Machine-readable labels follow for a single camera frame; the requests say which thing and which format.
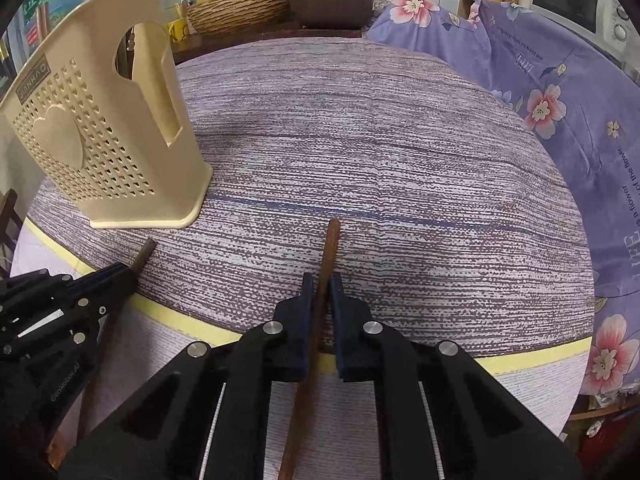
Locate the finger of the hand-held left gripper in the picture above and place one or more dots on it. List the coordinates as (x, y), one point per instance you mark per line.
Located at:
(75, 355)
(100, 285)

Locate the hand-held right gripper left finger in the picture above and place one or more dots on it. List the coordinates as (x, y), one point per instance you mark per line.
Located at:
(295, 340)

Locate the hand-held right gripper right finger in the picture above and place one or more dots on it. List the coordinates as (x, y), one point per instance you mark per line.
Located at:
(350, 340)

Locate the beige plastic utensil holder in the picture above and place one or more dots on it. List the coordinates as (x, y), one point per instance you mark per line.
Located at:
(100, 160)

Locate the dark wooden chair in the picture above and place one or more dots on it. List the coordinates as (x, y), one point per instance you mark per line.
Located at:
(9, 230)

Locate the blue water jug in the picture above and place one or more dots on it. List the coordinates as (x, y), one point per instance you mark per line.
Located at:
(37, 30)

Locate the yellow mug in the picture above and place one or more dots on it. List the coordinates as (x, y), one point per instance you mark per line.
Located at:
(177, 30)

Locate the purple floral cloth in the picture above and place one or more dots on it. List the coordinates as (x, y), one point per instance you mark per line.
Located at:
(575, 135)

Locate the woven wicker basket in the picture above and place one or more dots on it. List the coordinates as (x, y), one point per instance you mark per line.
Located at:
(235, 10)

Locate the light wooden box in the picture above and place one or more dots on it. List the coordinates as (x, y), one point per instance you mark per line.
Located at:
(469, 5)

